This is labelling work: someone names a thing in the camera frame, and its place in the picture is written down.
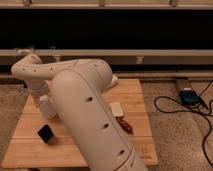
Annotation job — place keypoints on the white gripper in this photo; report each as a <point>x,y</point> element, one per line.
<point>37,88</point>

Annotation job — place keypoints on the white ceramic cup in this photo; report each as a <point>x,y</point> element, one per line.
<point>46,107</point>

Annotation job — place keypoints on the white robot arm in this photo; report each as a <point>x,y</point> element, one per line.
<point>76,88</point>

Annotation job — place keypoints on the black eraser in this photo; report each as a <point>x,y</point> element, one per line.
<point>45,133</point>

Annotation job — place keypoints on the wooden table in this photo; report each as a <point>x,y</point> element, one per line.
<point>27,150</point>

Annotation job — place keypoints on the white crumpled object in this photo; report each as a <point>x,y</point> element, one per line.
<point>114,81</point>

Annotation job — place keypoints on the white rectangular block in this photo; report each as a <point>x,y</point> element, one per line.
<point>116,109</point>

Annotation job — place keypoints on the blue power adapter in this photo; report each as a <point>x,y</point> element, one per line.
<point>189,97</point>

